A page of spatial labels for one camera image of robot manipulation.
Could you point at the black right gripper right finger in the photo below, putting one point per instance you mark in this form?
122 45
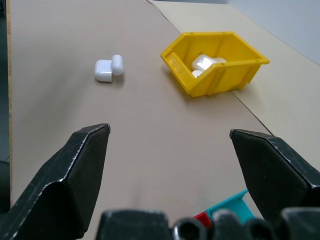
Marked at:
272 172

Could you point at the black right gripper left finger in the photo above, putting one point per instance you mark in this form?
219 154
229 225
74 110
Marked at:
62 185

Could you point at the yellow plastic bin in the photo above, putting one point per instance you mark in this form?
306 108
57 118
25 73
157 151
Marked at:
215 65

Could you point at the white earbuds case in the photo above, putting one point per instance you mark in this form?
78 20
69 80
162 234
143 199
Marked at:
108 68

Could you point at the teal plastic bin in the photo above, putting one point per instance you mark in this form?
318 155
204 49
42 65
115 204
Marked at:
231 206

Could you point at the red plastic bin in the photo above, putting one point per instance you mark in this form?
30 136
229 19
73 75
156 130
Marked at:
202 218

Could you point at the white fittings inside bin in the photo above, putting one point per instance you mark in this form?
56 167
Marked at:
202 62

